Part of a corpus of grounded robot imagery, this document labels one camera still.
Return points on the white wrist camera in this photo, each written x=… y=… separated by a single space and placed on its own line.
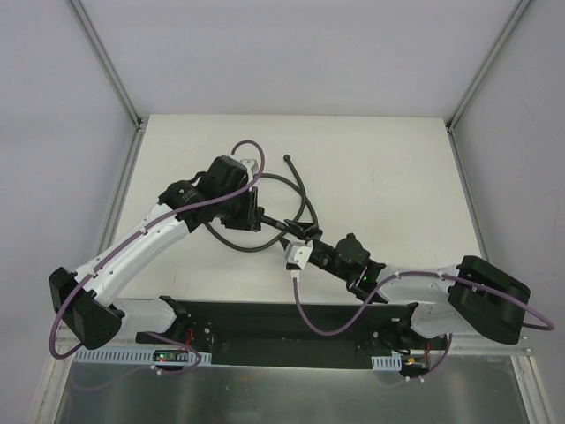
x=297 y=254
x=252 y=166

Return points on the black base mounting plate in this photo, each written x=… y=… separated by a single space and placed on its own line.
x=275 y=335

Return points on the aluminium frame post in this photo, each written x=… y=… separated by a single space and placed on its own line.
x=500 y=41
x=95 y=42

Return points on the right aluminium frame post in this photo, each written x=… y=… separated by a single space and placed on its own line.
x=500 y=41

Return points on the right white cable duct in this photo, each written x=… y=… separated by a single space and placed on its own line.
x=391 y=363

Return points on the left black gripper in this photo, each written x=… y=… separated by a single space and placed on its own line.
x=255 y=208

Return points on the white cable duct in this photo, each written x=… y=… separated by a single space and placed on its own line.
x=142 y=356
x=391 y=363

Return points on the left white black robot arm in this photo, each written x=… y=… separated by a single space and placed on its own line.
x=85 y=299

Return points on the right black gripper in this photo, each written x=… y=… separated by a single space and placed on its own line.
x=310 y=238

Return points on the left aluminium frame post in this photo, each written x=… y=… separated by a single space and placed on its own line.
x=95 y=42

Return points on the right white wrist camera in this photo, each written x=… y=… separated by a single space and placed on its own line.
x=297 y=254

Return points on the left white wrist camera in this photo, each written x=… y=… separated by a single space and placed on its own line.
x=252 y=166

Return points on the left white cable duct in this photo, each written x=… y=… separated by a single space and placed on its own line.
x=142 y=356

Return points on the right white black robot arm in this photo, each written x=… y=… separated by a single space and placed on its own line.
x=472 y=295

